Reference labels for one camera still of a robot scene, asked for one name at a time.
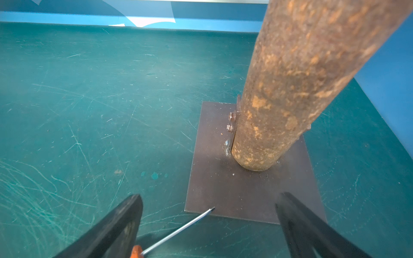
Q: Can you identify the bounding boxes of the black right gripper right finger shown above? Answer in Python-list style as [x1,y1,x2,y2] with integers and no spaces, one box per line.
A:
[275,192,370,258]

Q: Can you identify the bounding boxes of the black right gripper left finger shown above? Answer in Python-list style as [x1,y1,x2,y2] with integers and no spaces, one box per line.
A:
[56,194,143,258]

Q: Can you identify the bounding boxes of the rusty tree trunk pole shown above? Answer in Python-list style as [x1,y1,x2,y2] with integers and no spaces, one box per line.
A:
[232,1,413,172]

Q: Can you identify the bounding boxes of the orange black screwdriver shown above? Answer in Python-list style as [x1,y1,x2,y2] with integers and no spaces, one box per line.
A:
[130,207,215,258]

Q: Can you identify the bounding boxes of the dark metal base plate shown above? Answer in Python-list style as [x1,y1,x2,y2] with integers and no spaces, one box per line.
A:
[185,102,326,224]

